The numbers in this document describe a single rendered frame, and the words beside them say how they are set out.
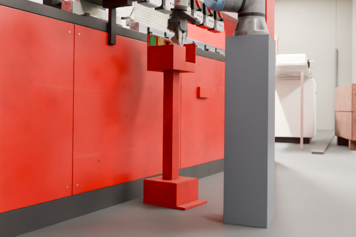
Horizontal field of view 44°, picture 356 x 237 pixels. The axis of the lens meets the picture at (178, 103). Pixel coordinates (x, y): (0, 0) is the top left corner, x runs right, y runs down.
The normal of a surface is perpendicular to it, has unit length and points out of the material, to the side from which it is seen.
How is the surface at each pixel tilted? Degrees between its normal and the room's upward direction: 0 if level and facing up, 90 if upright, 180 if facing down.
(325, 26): 90
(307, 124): 90
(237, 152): 90
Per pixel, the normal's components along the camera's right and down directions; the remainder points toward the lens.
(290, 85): -0.33, -0.01
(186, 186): 0.82, 0.00
